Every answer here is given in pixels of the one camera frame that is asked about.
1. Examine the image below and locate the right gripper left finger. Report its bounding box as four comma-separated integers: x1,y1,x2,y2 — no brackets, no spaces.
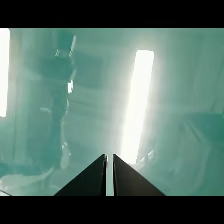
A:
53,153,108,197

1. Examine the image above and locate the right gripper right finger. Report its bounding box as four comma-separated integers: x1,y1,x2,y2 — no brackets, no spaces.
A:
112,153,166,197

